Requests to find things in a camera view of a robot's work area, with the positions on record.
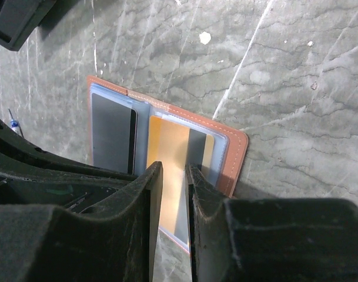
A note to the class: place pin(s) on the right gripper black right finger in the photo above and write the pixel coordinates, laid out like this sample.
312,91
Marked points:
303,239

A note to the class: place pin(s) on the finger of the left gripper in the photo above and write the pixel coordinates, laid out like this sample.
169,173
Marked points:
30,175

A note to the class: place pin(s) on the black card in holder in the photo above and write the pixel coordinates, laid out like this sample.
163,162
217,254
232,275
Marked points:
113,135

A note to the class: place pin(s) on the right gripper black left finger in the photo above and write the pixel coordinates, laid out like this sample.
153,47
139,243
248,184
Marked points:
113,240

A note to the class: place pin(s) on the black white three-compartment tray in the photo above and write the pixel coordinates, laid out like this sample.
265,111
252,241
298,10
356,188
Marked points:
18,18

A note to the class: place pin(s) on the orange leather card holder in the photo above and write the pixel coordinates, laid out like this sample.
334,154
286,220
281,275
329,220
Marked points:
229,148

